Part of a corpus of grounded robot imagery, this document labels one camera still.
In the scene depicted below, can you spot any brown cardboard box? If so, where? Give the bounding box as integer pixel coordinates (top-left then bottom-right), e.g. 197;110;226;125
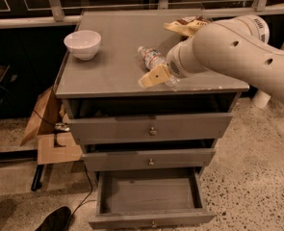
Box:
20;87;82;165

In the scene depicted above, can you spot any grey wooden drawer cabinet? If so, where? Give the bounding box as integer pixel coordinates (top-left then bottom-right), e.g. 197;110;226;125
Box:
53;10;253;175

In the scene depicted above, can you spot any grey drawer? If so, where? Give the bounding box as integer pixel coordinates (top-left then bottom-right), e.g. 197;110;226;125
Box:
83;148;215;171
90;168;215;229
68;113;232;144

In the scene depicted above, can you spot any white ceramic bowl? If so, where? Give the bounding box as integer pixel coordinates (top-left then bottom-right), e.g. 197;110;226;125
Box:
64;30;101;61

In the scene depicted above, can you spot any black metal stand leg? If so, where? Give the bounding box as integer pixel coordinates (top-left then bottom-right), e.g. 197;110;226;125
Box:
31;165;44;192

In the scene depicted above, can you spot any yellow chip bag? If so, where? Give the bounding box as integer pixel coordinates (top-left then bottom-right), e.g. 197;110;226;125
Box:
164;16;211;38

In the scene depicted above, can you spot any grey middle drawer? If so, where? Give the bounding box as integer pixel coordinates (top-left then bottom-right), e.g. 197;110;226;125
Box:
83;148;215;171

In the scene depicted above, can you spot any clear plastic water bottle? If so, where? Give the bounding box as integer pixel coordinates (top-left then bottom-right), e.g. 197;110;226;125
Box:
138;46;179;87

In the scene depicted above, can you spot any black shoe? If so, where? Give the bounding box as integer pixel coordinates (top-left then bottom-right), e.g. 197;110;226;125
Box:
35;206;71;231

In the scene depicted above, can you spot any grey bottom drawer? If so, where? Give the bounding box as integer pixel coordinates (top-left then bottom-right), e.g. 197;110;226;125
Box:
90;168;215;229

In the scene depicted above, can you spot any grey top drawer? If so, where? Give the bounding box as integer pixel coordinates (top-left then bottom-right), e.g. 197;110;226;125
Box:
68;113;232;144

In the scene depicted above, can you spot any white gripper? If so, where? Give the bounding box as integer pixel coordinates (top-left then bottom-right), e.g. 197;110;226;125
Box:
138;38;208;89

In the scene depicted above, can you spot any black cable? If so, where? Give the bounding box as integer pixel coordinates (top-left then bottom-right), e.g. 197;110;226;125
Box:
32;108;94;231

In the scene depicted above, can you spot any white window railing frame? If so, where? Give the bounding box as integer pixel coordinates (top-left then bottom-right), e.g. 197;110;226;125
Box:
0;0;284;30

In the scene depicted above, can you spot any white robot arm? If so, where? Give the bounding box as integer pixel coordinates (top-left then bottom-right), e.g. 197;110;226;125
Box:
139;14;284;104

